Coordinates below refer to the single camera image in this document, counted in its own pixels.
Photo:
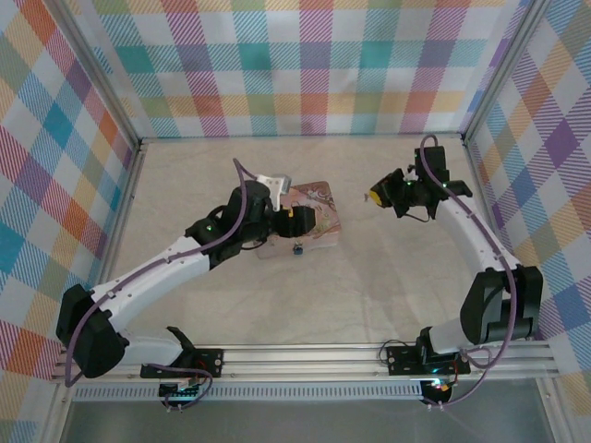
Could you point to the small padlock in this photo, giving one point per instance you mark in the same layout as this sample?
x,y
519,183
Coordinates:
x,y
297,249

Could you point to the pink decorated tin tray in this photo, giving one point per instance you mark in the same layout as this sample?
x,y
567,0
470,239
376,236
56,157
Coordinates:
x,y
325,203

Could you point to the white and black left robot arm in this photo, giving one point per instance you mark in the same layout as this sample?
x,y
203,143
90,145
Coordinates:
x,y
152,277

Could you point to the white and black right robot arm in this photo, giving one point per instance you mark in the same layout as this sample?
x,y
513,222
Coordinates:
x,y
466,231

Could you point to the grey metal sheet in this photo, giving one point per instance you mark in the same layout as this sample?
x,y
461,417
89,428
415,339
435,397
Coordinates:
x,y
300,422

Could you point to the right circuit board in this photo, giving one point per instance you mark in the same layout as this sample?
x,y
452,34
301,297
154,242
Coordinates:
x,y
438,386

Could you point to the circuit board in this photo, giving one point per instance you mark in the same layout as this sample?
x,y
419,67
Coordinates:
x,y
180,390
438,386

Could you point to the left circuit board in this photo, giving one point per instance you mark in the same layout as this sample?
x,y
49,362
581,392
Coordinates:
x,y
180,390

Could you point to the aluminium frame side rail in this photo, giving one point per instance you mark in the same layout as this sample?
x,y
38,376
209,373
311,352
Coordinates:
x,y
489,217
115,221

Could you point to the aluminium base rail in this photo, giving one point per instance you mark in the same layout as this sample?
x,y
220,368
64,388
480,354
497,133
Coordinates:
x,y
300,362

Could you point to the aluminium frame post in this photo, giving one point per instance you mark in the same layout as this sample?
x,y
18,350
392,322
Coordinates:
x,y
505,74
99,74

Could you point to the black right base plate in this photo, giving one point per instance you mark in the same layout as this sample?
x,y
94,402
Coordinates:
x,y
401,360

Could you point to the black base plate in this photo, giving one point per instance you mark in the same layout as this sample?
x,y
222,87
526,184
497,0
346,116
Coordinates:
x,y
208,362
401,360

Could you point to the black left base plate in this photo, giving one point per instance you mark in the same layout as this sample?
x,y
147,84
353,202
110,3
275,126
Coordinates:
x,y
208,362

